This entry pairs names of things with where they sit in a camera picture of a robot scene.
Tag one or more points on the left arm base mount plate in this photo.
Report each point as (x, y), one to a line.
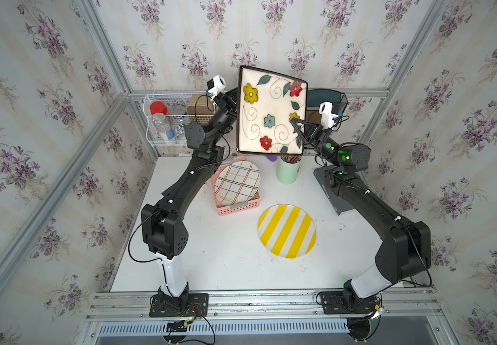
(188, 304)

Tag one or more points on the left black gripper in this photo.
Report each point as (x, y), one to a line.
(229, 105)

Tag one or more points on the red capped jar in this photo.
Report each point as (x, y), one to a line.
(158, 107)

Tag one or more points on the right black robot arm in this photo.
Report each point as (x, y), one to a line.
(406, 245)

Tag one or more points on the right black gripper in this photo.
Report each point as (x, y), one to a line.
(318, 136)

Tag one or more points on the black mesh wall organizer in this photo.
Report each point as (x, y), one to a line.
(314, 116)

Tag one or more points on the small circuit board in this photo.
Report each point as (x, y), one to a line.
(176, 327)

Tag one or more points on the yellow striped round plate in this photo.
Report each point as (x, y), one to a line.
(287, 231)

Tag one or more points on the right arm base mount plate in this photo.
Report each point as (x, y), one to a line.
(345, 302)

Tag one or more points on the square floral plate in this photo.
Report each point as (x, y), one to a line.
(267, 103)

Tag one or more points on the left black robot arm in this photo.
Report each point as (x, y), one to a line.
(163, 230)

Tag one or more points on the white wire wall basket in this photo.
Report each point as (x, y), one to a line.
(169, 114)

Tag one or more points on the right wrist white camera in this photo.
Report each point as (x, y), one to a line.
(329, 112)

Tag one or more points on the plaid round plate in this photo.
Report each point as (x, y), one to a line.
(237, 183)

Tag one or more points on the clear plastic bottle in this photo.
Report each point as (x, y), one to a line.
(163, 127)

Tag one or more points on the bundle of coloured pencils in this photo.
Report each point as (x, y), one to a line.
(290, 159)

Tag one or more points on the pink perforated plastic basket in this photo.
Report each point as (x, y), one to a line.
(226, 210)

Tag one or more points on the teal plate in organizer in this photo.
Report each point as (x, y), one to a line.
(317, 96)

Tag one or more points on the mint green pencil cup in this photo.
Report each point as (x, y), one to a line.
(287, 173)

